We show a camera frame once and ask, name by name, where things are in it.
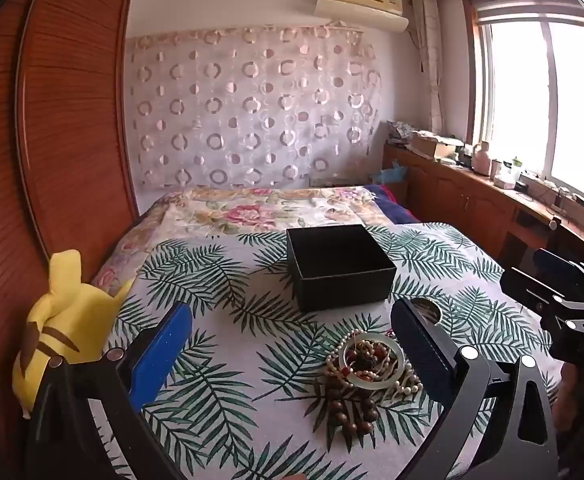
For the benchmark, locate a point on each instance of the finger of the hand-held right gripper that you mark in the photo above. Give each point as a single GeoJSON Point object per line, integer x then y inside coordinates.
{"type": "Point", "coordinates": [554, 265]}
{"type": "Point", "coordinates": [527, 287]}

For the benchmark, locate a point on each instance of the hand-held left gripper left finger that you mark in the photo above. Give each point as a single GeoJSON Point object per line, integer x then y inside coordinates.
{"type": "Point", "coordinates": [164, 350]}

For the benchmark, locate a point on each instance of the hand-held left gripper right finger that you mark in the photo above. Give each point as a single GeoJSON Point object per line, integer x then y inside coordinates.
{"type": "Point", "coordinates": [422, 355]}

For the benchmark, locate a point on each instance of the wooden wardrobe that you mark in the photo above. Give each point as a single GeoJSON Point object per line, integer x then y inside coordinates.
{"type": "Point", "coordinates": [46, 135]}

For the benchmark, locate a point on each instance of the white air conditioner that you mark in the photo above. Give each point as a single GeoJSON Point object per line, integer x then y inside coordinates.
{"type": "Point", "coordinates": [359, 7]}

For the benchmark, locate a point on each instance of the leaf print bed sheet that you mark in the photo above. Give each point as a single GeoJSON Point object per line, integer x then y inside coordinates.
{"type": "Point", "coordinates": [252, 360]}

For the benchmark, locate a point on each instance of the pale green jade bangle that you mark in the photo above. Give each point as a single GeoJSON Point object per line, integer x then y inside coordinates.
{"type": "Point", "coordinates": [397, 367]}

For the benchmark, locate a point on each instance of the floral blanket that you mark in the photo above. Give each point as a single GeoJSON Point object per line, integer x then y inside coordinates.
{"type": "Point", "coordinates": [231, 215]}

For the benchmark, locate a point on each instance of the open cardboard carton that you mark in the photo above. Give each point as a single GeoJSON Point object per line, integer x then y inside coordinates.
{"type": "Point", "coordinates": [434, 145]}

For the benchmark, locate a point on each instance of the window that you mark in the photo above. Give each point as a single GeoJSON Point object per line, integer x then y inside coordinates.
{"type": "Point", "coordinates": [547, 95]}

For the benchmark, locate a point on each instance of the wooden cabinet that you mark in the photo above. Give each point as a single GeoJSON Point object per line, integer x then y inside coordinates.
{"type": "Point", "coordinates": [472, 205]}

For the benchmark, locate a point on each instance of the yellow plush toy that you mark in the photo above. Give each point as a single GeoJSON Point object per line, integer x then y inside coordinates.
{"type": "Point", "coordinates": [66, 320]}

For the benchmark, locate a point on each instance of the black cardboard box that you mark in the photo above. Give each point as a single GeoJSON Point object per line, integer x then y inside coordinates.
{"type": "Point", "coordinates": [339, 265]}

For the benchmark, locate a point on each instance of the blue blanket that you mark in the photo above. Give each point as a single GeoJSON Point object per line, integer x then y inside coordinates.
{"type": "Point", "coordinates": [394, 205]}

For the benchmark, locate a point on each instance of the pink bottle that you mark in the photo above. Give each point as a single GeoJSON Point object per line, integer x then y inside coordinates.
{"type": "Point", "coordinates": [482, 159]}

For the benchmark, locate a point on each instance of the blue plastic bag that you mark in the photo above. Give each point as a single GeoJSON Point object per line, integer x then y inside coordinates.
{"type": "Point", "coordinates": [389, 174]}

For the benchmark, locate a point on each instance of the patterned window curtain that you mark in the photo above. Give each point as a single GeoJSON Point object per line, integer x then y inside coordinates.
{"type": "Point", "coordinates": [429, 60]}

